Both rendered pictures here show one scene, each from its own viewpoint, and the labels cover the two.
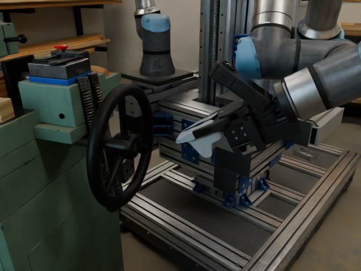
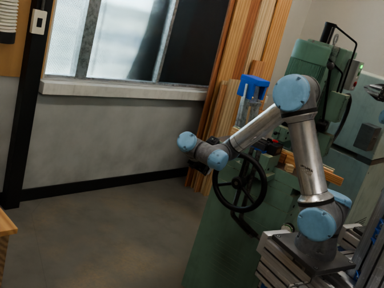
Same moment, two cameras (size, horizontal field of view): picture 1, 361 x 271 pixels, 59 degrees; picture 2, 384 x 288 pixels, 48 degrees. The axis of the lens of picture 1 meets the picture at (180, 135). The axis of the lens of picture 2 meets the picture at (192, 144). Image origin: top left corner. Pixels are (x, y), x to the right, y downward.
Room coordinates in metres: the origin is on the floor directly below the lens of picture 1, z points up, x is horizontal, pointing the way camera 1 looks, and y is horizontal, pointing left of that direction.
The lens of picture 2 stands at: (0.81, -1.77, 1.51)
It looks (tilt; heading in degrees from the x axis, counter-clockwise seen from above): 17 degrees down; 103
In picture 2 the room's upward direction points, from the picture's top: 16 degrees clockwise
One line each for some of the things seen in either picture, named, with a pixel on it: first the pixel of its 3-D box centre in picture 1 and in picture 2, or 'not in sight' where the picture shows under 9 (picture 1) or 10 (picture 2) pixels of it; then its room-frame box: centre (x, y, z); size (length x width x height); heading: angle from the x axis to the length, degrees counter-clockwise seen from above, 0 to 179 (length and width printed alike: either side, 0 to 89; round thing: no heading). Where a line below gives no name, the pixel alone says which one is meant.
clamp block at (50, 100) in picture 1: (66, 95); (260, 158); (0.71, 0.27, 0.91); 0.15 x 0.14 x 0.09; 161
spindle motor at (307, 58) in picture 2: not in sight; (303, 74); (0.77, 0.45, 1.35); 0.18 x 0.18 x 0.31
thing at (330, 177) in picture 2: not in sight; (285, 156); (0.82, 0.43, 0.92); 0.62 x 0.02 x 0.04; 161
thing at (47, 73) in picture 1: (64, 64); (265, 145); (0.72, 0.26, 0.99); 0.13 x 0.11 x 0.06; 161
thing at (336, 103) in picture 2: not in sight; (336, 106); (0.98, 0.60, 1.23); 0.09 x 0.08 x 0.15; 71
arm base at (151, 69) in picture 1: (157, 61); not in sight; (1.35, 0.10, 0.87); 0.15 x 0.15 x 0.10
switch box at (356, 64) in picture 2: not in sight; (351, 75); (1.00, 0.71, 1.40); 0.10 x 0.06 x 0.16; 71
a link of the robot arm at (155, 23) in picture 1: (156, 31); not in sight; (1.36, 0.10, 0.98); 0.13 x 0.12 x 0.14; 14
